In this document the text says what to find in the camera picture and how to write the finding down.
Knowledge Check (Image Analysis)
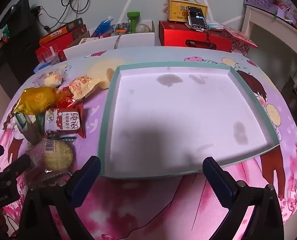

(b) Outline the blue plastic bottle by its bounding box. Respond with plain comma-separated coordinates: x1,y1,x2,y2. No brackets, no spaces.
91,16,114,38

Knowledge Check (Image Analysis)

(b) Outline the colourful snack bag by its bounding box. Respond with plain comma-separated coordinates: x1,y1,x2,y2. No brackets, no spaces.
115,22,131,35

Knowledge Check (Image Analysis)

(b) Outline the clear plastic box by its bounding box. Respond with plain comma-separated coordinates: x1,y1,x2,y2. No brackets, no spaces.
42,44,59,62

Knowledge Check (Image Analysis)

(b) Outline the red white biscuit packet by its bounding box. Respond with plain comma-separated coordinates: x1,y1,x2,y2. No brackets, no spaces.
44,107,86,138

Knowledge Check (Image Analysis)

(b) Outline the orange flat box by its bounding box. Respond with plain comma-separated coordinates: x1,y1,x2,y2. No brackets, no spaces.
39,18,84,47

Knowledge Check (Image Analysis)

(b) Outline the blue face mask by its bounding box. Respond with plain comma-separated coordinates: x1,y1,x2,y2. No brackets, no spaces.
207,20,224,31

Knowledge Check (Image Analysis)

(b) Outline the printed cartoon blanket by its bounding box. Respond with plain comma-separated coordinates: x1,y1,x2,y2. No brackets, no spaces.
0,49,297,240

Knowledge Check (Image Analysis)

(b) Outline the clear round cracker packet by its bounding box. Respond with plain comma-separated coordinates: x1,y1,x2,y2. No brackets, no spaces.
30,137,77,173

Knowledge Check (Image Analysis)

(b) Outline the teal-edged white tray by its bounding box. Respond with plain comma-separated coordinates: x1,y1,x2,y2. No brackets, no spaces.
98,62,280,179

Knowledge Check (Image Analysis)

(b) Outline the red cardboard box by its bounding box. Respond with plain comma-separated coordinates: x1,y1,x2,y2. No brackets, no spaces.
36,25,88,57

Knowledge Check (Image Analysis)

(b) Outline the white cardboard box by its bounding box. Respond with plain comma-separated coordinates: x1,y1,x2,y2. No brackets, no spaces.
63,20,155,61

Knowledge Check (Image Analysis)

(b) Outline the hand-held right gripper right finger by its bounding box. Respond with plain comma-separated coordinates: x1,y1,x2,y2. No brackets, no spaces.
202,157,285,240

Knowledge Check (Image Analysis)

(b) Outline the white shelf frame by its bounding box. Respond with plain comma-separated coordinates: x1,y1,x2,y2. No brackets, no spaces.
240,4,297,85

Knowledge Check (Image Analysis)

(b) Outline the red gift box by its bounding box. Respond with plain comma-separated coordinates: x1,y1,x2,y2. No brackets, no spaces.
159,21,232,53

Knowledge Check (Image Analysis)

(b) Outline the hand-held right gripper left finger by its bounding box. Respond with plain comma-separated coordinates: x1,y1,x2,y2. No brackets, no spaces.
18,156,101,240

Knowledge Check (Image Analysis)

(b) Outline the red snack packet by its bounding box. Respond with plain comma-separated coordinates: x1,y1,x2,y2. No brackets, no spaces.
55,86,84,111

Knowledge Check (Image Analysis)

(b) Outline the black smartphone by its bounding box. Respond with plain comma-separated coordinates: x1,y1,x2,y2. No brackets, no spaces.
187,6,209,31

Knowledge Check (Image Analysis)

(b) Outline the grey green snack packet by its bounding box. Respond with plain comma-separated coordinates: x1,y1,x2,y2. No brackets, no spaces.
15,111,30,132

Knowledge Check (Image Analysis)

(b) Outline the small yellow card box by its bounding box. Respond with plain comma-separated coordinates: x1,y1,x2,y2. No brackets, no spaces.
79,37,99,45

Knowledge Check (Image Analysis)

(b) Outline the black cabinet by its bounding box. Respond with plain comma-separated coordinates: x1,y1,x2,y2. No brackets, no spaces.
0,0,42,80

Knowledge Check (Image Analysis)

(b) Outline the cream orange snack packet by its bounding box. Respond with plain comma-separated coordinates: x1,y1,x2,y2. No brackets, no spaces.
68,76,102,100

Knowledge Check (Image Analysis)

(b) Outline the blue white tissue box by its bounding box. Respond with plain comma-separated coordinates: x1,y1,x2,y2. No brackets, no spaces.
34,56,60,72

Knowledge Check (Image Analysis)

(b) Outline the clear yellow bun packet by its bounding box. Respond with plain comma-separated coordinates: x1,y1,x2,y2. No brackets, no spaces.
39,67,67,87

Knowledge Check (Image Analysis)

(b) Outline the red patterned box lid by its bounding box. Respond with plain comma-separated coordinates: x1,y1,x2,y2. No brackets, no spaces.
223,25,258,57

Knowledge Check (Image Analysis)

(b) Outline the yellow transparent snack packet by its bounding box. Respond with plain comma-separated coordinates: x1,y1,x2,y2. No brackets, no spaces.
13,86,66,115

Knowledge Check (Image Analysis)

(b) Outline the yellow box with handle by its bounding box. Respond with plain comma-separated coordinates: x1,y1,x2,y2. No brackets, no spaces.
166,0,209,23

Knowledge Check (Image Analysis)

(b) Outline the green dumbbell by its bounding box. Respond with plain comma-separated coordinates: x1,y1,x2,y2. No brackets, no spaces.
127,12,140,34

